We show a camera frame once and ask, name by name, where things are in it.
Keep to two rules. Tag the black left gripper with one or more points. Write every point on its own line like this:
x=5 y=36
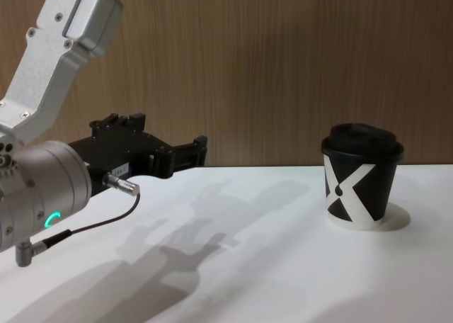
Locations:
x=117 y=151

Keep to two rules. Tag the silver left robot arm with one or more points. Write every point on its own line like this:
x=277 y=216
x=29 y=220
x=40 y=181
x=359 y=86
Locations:
x=53 y=181

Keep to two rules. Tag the white table cloth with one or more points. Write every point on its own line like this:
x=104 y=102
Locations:
x=247 y=259

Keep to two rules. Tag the black plastic cup lid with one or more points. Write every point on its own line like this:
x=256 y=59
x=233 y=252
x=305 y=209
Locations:
x=361 y=140

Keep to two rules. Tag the black and white paper cup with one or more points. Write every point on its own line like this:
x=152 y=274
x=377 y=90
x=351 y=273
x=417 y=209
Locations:
x=354 y=195

